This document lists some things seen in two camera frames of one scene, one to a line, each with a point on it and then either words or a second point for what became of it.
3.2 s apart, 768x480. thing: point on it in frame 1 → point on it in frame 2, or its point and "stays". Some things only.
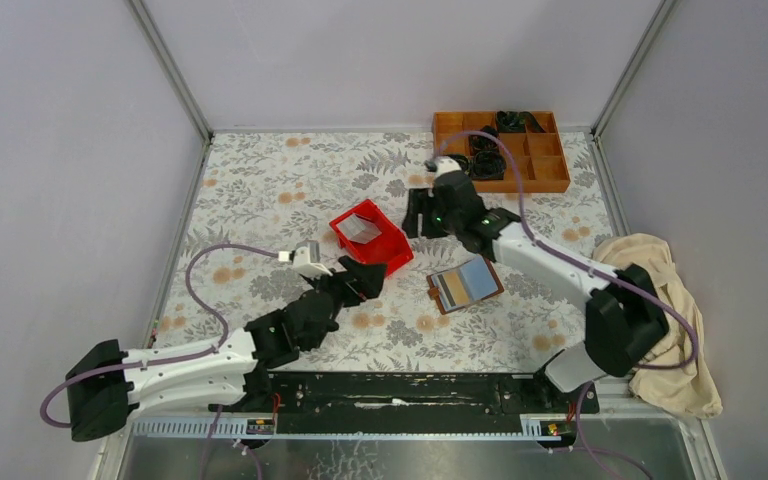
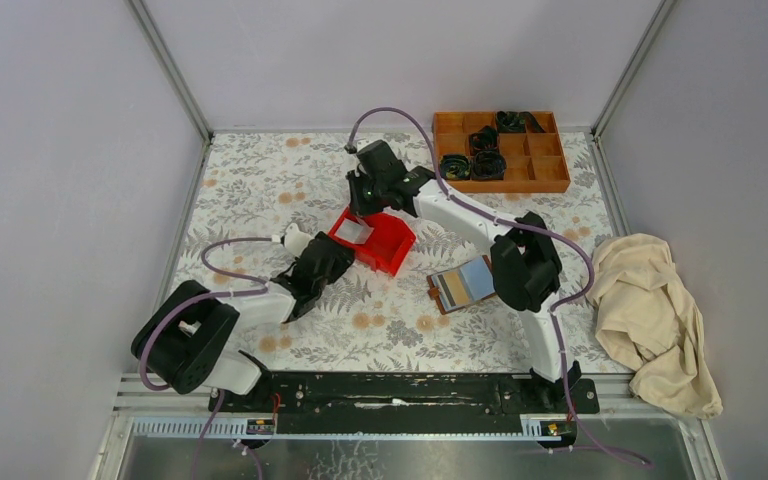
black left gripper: [366, 283] → [343, 258]
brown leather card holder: [464, 284] stays
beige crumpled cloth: [692, 390] stays
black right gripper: [419, 201] → [355, 179]
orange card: [452, 285] stays
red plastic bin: [365, 232] stays
